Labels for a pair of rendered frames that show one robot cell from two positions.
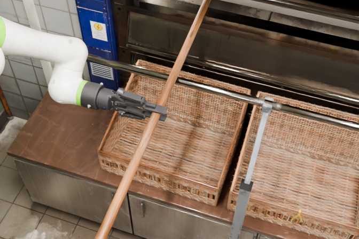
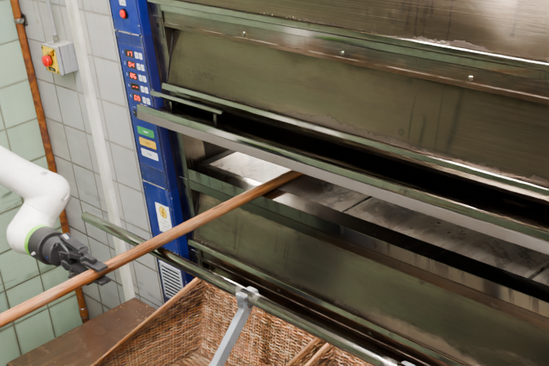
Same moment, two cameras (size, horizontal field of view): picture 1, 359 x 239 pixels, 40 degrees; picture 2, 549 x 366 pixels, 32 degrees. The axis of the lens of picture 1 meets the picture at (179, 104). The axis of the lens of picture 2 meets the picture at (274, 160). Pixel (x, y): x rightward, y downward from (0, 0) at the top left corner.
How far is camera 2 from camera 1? 1.53 m
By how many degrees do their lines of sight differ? 37
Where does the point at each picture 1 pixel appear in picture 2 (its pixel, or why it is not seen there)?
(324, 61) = (409, 283)
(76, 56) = (45, 192)
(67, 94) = (18, 235)
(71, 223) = not seen: outside the picture
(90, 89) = (41, 232)
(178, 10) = (237, 187)
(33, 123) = (61, 341)
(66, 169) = not seen: outside the picture
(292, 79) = (372, 314)
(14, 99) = not seen: hidden behind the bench
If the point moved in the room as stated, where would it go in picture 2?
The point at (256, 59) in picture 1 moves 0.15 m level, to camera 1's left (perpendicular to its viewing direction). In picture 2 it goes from (328, 275) to (280, 266)
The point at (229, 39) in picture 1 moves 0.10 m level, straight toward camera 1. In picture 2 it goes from (299, 239) to (278, 256)
